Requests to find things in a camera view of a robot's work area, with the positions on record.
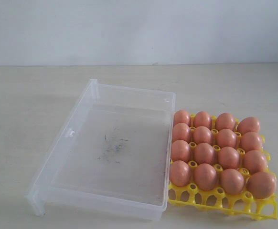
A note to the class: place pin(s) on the clear plastic bin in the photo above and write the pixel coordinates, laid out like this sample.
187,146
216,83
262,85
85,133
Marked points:
111,155

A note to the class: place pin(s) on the brown egg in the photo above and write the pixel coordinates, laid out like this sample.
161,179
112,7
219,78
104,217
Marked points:
181,131
262,185
180,150
255,161
249,124
232,181
226,137
180,173
225,121
203,135
228,157
204,153
182,116
251,141
203,118
205,177

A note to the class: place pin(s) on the yellow plastic egg tray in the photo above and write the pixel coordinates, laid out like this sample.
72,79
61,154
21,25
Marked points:
217,199

